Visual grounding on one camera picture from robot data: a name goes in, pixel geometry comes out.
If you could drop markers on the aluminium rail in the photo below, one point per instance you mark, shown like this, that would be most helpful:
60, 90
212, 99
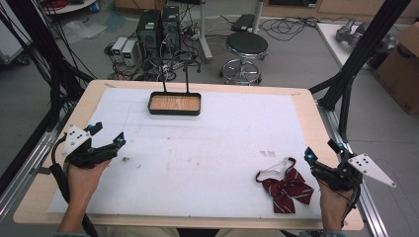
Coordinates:
372, 210
26, 164

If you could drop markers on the dark red striped bow tie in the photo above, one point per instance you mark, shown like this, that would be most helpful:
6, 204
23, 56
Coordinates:
286, 191

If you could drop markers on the grey table leg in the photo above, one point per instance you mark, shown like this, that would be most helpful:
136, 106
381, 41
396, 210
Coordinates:
257, 16
204, 36

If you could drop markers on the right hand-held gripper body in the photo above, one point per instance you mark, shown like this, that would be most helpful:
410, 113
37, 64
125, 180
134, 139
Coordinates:
346, 176

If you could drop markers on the black tray with wooden bottom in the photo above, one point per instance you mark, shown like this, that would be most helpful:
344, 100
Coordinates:
174, 103

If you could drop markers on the white equipment case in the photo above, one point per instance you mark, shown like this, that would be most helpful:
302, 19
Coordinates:
11, 39

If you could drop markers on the flat black box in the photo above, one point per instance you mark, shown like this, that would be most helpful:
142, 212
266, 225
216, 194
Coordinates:
243, 23

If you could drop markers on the white power supply unit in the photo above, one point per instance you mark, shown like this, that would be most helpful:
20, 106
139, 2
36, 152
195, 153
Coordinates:
129, 52
118, 49

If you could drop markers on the person's left hand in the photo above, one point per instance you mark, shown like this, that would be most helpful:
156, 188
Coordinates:
84, 182

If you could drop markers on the round white table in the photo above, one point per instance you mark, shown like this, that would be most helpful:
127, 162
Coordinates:
70, 6

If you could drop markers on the clear plastic sheet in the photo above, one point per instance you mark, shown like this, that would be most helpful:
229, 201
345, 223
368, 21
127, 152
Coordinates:
84, 29

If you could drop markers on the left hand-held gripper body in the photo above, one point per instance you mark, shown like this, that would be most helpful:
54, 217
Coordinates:
89, 154

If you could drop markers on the person's right hand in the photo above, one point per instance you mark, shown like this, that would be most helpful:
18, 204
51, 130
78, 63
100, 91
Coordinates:
333, 202

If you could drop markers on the black round stool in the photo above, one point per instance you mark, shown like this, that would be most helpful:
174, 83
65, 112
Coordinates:
247, 44

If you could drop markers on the black metal frame strut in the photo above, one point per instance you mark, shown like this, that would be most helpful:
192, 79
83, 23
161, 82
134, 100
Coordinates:
359, 59
42, 49

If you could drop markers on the black computer tower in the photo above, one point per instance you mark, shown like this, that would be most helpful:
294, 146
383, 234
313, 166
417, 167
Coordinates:
149, 31
170, 28

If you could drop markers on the white foam mat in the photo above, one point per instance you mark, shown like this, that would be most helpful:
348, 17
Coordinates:
204, 158

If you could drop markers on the white floor board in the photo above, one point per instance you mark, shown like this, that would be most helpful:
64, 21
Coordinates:
329, 42

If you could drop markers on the grey machine part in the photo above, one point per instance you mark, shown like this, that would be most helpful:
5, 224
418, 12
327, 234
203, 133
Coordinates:
355, 34

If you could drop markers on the black two-rod stand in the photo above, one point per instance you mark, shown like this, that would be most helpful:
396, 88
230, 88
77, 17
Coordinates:
187, 77

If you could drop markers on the brown cardboard box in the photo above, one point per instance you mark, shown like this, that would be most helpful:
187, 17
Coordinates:
400, 72

